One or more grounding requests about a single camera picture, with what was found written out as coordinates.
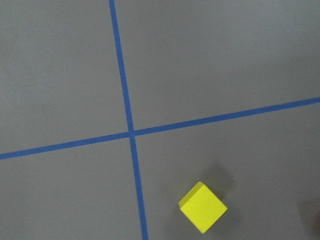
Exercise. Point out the yellow block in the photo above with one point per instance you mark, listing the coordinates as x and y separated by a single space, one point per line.
202 207

